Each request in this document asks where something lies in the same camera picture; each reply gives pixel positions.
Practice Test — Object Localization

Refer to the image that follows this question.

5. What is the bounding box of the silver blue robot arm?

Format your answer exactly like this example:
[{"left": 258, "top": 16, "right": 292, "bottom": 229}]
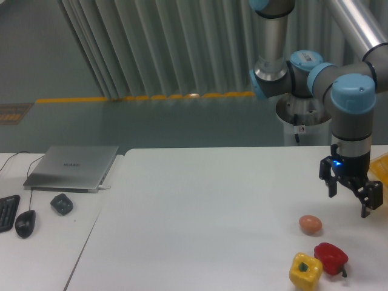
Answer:
[{"left": 249, "top": 1, "right": 387, "bottom": 218}]

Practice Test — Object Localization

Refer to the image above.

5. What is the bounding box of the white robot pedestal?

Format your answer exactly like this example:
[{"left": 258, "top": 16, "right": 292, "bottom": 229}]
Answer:
[{"left": 275, "top": 94, "right": 331, "bottom": 146}]

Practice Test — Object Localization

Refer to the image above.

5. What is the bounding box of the silver closed laptop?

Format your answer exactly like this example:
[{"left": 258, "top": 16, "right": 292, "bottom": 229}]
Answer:
[{"left": 24, "top": 145, "right": 119, "bottom": 193}]

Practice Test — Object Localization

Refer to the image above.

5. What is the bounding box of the brown egg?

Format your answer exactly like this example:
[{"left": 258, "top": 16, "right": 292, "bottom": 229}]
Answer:
[{"left": 298, "top": 215, "right": 323, "bottom": 234}]

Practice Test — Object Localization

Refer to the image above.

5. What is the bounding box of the yellow bell pepper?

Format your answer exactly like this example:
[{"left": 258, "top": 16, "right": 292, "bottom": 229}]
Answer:
[{"left": 289, "top": 252, "right": 323, "bottom": 291}]

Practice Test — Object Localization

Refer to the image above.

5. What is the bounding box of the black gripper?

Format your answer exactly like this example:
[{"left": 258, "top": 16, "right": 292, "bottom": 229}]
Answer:
[{"left": 319, "top": 144, "right": 383, "bottom": 218}]

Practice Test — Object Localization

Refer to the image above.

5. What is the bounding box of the black mouse cable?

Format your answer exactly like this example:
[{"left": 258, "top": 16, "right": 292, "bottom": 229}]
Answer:
[{"left": 0, "top": 150, "right": 47, "bottom": 211}]

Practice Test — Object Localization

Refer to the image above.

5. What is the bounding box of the small black gadget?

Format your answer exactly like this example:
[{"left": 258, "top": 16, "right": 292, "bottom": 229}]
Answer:
[{"left": 50, "top": 193, "right": 73, "bottom": 216}]

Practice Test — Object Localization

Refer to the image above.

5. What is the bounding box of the grey pleated curtain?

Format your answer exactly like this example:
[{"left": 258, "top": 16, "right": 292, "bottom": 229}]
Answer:
[{"left": 56, "top": 0, "right": 369, "bottom": 100}]

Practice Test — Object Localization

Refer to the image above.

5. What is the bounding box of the black keyboard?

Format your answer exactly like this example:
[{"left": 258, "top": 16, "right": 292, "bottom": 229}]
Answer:
[{"left": 0, "top": 195, "right": 20, "bottom": 233}]

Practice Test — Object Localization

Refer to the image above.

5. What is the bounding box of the red bell pepper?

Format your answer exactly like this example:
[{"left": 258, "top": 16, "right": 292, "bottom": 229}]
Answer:
[{"left": 314, "top": 242, "right": 349, "bottom": 278}]

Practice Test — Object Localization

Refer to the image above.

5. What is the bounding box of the black cable with tag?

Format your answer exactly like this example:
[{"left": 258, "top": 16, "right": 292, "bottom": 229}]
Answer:
[{"left": 292, "top": 113, "right": 306, "bottom": 144}]

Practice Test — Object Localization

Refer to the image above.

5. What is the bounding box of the black computer mouse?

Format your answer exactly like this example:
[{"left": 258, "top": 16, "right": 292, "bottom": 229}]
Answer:
[{"left": 15, "top": 210, "right": 36, "bottom": 239}]

